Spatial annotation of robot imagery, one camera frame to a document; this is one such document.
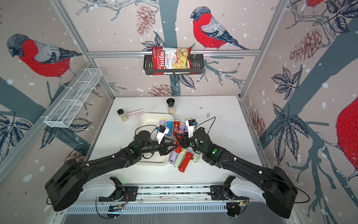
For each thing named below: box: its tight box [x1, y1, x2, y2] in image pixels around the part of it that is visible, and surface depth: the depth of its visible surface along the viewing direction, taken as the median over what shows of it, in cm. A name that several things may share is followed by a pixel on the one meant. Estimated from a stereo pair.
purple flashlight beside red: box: [179, 122, 186, 133], surface depth 100 cm
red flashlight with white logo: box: [173, 119, 181, 136], surface depth 100 cm
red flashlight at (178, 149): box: [175, 140, 183, 154], surface depth 77 cm
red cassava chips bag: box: [151, 46, 195, 76], surface depth 89 cm
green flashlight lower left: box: [173, 147, 187, 168], surface depth 85 cm
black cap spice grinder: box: [166, 98, 176, 115], surface depth 106 cm
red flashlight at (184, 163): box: [178, 152, 194, 173], surface depth 84 cm
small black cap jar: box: [117, 108, 129, 123], surface depth 102 cm
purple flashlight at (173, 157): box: [169, 148, 179, 165], surface depth 85 cm
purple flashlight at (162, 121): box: [159, 119, 166, 126], surface depth 103 cm
